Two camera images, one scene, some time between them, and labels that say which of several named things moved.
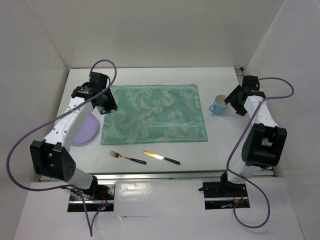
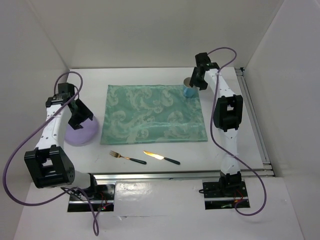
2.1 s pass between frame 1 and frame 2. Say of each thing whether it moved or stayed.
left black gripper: moved
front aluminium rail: stayed
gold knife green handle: stayed
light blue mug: moved
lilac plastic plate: stayed
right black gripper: moved
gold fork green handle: stayed
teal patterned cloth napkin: stayed
